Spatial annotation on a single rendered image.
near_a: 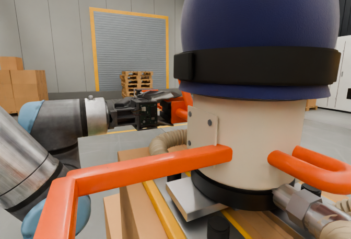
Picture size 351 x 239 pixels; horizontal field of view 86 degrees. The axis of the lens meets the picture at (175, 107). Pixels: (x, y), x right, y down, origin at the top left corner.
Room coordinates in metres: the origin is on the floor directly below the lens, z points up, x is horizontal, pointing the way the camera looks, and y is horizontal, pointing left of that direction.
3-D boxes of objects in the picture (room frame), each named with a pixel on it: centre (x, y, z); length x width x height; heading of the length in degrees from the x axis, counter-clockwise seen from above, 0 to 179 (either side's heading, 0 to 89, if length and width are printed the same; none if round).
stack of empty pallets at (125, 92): (7.52, 1.57, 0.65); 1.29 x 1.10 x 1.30; 23
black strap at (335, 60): (0.31, -0.11, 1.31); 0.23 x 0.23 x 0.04
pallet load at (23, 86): (6.02, 4.84, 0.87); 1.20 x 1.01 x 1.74; 23
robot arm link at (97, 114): (0.44, 0.19, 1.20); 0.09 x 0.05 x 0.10; 26
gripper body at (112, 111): (0.47, 0.11, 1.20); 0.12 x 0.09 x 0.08; 116
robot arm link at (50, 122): (0.41, 0.27, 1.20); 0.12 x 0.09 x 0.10; 116
